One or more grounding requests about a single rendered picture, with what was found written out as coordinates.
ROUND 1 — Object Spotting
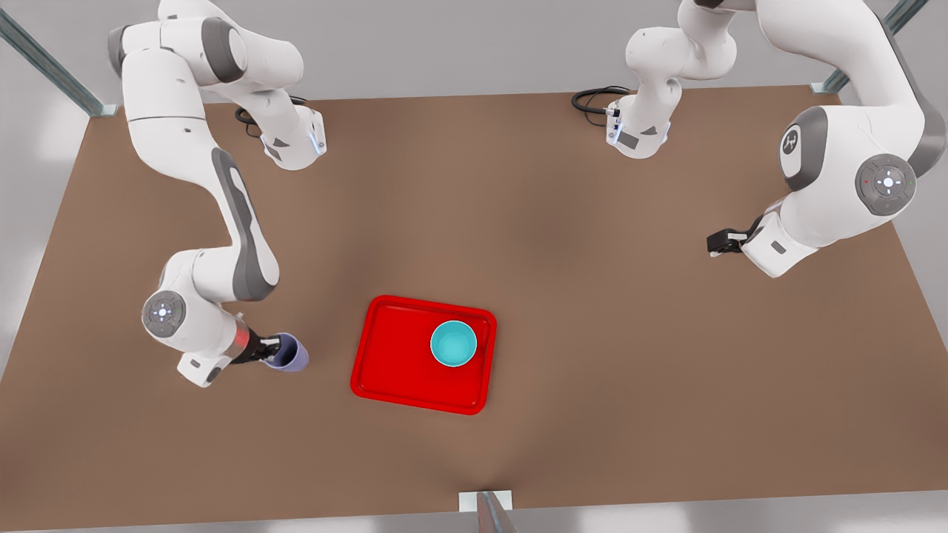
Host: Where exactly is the purple cup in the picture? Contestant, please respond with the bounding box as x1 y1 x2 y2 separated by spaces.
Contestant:
263 332 310 372

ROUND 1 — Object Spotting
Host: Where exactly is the red tray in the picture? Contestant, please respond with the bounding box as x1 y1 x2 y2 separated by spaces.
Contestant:
350 295 498 416

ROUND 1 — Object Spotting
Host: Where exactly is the teal bowl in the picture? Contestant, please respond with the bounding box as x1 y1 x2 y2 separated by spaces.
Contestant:
430 320 478 368

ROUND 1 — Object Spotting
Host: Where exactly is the black cable loop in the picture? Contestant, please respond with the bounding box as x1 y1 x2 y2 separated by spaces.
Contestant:
235 95 309 139
571 86 635 127

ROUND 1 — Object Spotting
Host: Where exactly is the silver frame post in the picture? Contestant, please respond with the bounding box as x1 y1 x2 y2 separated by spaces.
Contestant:
0 9 119 118
810 0 929 95
458 489 518 533

